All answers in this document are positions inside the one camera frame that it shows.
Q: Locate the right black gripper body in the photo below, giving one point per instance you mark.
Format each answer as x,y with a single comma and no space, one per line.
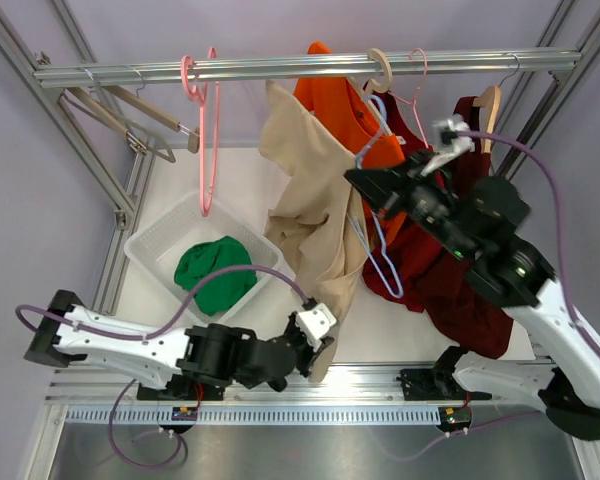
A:
423,199

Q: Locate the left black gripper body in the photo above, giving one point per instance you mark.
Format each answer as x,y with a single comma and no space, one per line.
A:
305,351

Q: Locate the light blue wire hanger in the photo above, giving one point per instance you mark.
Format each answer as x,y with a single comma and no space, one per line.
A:
395,288

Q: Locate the beige t shirt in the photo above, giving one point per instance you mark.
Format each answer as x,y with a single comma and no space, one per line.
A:
318,222

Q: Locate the orange t shirt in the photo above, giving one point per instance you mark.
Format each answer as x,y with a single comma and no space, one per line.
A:
337,105

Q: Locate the beige round hook hanger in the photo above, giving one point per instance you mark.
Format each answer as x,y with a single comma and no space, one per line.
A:
381,84

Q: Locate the pink plastic hanger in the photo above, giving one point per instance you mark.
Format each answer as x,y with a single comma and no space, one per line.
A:
208,131

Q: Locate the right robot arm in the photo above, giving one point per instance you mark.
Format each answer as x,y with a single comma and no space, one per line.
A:
479,230

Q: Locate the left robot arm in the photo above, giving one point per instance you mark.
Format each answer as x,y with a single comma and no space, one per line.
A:
215,355

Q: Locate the red t shirt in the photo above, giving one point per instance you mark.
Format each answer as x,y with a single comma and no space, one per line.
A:
412,250

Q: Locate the dark maroon t shirt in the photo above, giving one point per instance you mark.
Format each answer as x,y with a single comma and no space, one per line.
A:
453,307

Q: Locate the empty wooden hanger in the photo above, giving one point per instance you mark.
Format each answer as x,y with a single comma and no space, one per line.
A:
141,139
159,115

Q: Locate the white plastic basket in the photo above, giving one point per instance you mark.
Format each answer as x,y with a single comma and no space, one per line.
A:
157,247

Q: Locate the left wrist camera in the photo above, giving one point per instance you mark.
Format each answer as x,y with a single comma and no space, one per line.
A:
316,324

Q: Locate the thin pink wire hanger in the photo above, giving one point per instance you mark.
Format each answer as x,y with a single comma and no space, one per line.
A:
413,102

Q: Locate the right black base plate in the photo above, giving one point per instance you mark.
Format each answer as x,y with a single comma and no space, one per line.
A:
424,384

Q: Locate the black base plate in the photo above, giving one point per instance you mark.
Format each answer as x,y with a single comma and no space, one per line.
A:
424,384
187,386

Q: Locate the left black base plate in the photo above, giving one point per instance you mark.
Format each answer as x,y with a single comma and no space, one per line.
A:
187,386

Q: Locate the aluminium hanging rail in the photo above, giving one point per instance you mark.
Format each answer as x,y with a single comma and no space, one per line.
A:
312,65

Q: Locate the white slotted cable duct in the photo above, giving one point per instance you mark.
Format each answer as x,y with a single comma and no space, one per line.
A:
295,415

